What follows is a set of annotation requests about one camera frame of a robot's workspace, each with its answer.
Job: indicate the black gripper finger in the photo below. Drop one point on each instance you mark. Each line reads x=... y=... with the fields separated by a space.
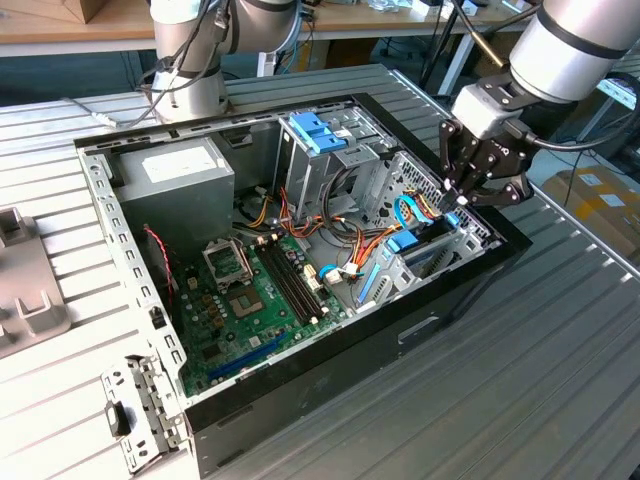
x=515 y=190
x=452 y=150

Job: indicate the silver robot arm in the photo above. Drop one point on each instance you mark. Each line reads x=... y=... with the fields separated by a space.
x=565 y=50

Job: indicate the grey metal disk bay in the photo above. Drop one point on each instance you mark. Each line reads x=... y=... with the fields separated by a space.
x=440 y=260

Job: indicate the flat labelled cardboard box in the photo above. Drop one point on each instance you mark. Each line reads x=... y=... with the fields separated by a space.
x=590 y=215

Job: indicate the aluminium slat table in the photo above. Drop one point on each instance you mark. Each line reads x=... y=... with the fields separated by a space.
x=622 y=97

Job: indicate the wooden desk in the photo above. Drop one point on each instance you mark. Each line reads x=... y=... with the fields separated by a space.
x=390 y=22

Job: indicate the blue plastic drive latch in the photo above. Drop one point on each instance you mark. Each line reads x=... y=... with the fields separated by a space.
x=307 y=132

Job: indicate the grey metal drive cage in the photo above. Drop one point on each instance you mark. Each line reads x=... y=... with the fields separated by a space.
x=310 y=185

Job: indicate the white board connector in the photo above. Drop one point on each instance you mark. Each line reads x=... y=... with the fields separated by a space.
x=311 y=280

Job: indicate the black RAM slot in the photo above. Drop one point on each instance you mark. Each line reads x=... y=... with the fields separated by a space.
x=293 y=282
x=288 y=282
x=298 y=282
x=283 y=282

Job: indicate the black open PC case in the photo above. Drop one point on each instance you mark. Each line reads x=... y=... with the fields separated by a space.
x=350 y=360

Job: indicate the CPU socket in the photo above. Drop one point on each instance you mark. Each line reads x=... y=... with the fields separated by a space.
x=245 y=303

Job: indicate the green motherboard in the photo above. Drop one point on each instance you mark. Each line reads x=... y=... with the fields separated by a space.
x=260 y=325

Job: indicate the grey power supply unit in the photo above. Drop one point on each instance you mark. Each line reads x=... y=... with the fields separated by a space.
x=175 y=200

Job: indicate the blue expansion slot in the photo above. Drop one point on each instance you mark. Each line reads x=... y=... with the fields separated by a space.
x=247 y=357

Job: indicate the small brown cardboard box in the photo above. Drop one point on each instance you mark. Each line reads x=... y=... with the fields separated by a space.
x=92 y=9

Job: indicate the grey parts rack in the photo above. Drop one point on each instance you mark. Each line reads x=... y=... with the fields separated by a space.
x=25 y=277

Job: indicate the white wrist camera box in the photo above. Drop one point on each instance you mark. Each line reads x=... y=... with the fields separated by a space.
x=480 y=112

